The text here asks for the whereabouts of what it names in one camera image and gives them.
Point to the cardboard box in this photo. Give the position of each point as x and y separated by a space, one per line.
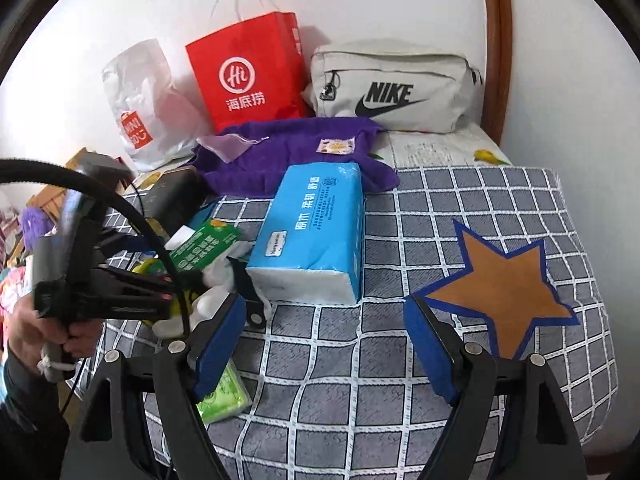
50 197

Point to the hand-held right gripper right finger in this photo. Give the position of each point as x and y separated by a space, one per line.
430 350

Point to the purple towel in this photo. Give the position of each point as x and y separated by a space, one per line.
280 150

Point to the green and white tissue pack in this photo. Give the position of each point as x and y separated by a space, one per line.
200 250

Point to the purple fluffy item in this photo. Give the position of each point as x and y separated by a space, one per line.
35 225

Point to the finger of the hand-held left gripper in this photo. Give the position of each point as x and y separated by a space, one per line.
122 242
130 295

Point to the white printed bed sheet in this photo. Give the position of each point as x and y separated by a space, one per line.
440 147

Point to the grey checked blanket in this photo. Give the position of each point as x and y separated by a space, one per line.
350 360

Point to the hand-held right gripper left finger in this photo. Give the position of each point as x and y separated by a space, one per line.
220 345

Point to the red paper bag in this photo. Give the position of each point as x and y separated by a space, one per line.
245 60

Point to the white plastic container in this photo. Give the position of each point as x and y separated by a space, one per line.
210 305

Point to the grey waist bag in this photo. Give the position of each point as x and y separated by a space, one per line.
440 75

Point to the light green tissue pack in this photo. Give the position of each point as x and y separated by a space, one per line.
227 395

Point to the pink patterned cloth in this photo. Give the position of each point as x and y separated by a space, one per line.
12 285

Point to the brown wooden headboard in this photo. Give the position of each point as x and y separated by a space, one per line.
500 35

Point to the person's left hand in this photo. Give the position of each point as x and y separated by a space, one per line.
25 330

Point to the person's left forearm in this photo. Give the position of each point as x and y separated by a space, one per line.
25 420

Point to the white plastic bag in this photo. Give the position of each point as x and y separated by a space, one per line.
150 90

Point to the blue tissue pack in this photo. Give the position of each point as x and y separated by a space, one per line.
310 230

